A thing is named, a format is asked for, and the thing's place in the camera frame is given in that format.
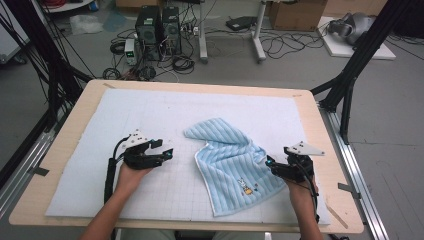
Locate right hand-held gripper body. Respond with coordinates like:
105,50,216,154
271,140,326,184

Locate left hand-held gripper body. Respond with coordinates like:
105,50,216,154
120,128,165,171

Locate light blue striped towel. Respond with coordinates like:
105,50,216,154
183,117,292,218

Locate person's right hand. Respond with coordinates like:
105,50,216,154
286,177,320,208

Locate person's left hand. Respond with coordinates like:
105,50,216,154
114,163,153,196

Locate white grid foam mat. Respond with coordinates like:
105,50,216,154
44,87,332,226

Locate thin wooden stick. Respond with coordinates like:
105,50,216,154
324,202,350,230

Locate white power supply unit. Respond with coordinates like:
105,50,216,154
123,38,138,66

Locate black tape piece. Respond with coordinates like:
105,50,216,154
27,165,51,177

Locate large black computer tower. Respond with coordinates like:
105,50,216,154
134,5,163,62

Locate slim black computer tower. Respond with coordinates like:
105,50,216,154
161,6,183,56

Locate white floor board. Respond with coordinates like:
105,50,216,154
316,15,397,61

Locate white desk leg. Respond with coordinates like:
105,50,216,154
197,0,210,65
251,0,268,63

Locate flat black device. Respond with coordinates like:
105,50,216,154
225,15,258,32

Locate brown cardboard box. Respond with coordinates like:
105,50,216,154
268,0,328,32

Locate clear plastic bag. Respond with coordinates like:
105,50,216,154
69,13,105,36

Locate grey headset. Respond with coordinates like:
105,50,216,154
327,12,377,46

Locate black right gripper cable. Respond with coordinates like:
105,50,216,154
299,162,321,224

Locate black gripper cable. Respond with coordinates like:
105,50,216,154
299,162,321,224
103,135,130,205

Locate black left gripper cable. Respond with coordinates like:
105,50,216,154
103,135,130,205

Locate aluminium rail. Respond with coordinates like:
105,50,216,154
0,128,57,219
319,105,390,240

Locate tangle of black floor cables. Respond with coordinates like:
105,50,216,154
101,28,198,82

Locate black metal frame post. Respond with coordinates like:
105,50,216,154
310,0,415,145
2,0,95,132

